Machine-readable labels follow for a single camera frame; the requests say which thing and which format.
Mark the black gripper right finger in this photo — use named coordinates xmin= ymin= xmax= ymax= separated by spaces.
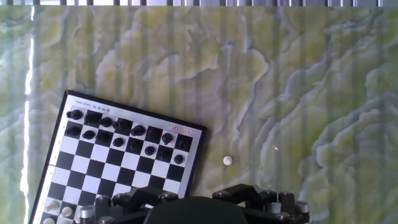
xmin=212 ymin=183 xmax=310 ymax=224

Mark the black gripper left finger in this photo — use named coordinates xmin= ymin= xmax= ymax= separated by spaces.
xmin=79 ymin=185 xmax=180 ymax=224

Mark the black white magnetic chessboard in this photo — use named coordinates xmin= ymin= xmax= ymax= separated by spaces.
xmin=28 ymin=89 xmax=208 ymax=224

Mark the black chess king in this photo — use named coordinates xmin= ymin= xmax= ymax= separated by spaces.
xmin=130 ymin=124 xmax=147 ymax=137

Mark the black chess bishop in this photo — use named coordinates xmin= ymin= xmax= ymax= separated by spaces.
xmin=146 ymin=128 xmax=162 ymax=141
xmin=98 ymin=116 xmax=114 ymax=128

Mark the black chess queen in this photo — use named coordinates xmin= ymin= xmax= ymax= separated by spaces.
xmin=111 ymin=119 xmax=134 ymax=131

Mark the black chess rook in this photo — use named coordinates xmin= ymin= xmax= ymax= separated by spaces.
xmin=65 ymin=108 xmax=84 ymax=121
xmin=177 ymin=138 xmax=191 ymax=151

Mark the green marble pattern mat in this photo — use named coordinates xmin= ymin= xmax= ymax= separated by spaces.
xmin=0 ymin=5 xmax=398 ymax=224

